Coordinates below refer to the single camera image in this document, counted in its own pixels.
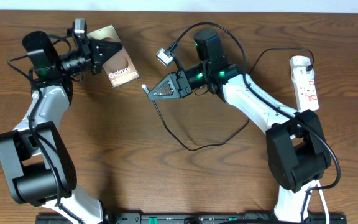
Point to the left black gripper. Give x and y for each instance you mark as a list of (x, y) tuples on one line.
[(93, 53)]

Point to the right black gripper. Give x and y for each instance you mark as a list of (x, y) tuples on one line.
[(178, 84)]

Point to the Galaxy smartphone bronze screen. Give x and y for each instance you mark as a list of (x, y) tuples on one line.
[(120, 69)]

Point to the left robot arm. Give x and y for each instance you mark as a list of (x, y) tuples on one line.
[(36, 164)]

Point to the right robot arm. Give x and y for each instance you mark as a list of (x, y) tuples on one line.
[(298, 153)]

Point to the white USB charger adapter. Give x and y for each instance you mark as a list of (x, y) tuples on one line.
[(301, 61)]

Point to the white power strip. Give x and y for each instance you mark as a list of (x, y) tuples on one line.
[(305, 89)]

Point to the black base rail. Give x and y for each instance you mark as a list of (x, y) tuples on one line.
[(135, 218)]

